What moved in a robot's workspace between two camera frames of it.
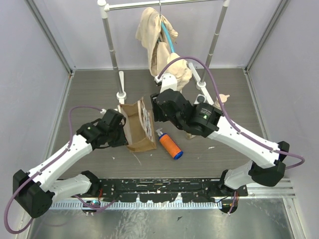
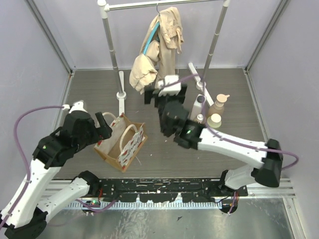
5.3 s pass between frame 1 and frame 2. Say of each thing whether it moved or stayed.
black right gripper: moved
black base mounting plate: stayed
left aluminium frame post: stayed
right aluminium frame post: stayed
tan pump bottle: stayed
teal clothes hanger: moved
